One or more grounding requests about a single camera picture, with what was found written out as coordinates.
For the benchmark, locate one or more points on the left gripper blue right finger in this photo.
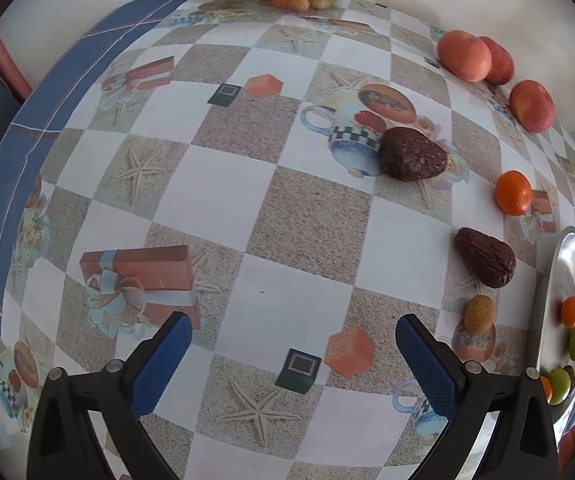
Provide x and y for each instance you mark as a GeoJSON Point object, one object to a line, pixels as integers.
{"type": "Point", "coordinates": [431, 362]}

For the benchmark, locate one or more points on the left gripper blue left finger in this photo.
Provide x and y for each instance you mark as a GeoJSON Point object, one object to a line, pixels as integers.
{"type": "Point", "coordinates": [155, 361]}

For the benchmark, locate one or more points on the oblong green jujube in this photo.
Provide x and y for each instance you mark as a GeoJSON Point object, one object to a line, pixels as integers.
{"type": "Point", "coordinates": [561, 384]}

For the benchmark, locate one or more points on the orange tangerine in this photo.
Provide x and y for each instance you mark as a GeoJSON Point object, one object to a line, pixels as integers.
{"type": "Point", "coordinates": [567, 312]}
{"type": "Point", "coordinates": [513, 194]}

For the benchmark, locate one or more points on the tangerine with green stem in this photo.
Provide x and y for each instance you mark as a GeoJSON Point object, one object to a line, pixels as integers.
{"type": "Point", "coordinates": [547, 389]}

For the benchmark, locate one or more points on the small brown longan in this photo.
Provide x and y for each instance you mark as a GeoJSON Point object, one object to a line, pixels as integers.
{"type": "Point", "coordinates": [479, 314]}

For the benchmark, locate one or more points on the dark red date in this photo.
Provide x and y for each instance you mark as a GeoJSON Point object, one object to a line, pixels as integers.
{"type": "Point", "coordinates": [491, 260]}
{"type": "Point", "coordinates": [406, 154]}
{"type": "Point", "coordinates": [570, 371]}

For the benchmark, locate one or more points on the round green jujube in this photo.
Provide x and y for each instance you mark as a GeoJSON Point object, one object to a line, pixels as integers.
{"type": "Point", "coordinates": [571, 344]}

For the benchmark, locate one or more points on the patterned checkered tablecloth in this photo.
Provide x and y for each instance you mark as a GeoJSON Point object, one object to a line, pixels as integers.
{"type": "Point", "coordinates": [251, 137]}

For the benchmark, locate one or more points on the red apple right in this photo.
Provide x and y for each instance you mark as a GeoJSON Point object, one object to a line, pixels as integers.
{"type": "Point", "coordinates": [532, 106]}

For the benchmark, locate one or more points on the red apple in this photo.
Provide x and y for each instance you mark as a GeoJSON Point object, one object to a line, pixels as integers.
{"type": "Point", "coordinates": [502, 66]}
{"type": "Point", "coordinates": [532, 106]}

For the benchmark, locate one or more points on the red apple middle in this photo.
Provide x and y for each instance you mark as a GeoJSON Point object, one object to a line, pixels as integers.
{"type": "Point", "coordinates": [502, 66]}

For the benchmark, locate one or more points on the pale pink apple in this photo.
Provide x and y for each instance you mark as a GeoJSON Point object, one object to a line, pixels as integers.
{"type": "Point", "coordinates": [465, 55]}

